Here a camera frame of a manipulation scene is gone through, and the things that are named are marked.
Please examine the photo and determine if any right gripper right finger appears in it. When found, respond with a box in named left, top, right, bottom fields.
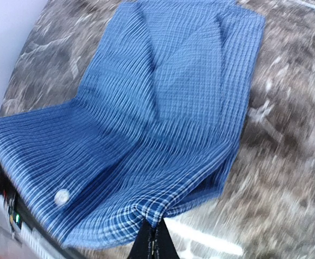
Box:
left=153, top=219, right=179, bottom=259

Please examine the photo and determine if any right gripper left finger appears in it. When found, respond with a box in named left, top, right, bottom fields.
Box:
left=128, top=221, right=155, bottom=259

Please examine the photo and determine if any blue checked long sleeve shirt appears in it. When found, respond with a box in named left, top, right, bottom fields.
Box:
left=0, top=1, right=265, bottom=249

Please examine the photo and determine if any white slotted cable duct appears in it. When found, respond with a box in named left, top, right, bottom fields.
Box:
left=19, top=223, right=53, bottom=259

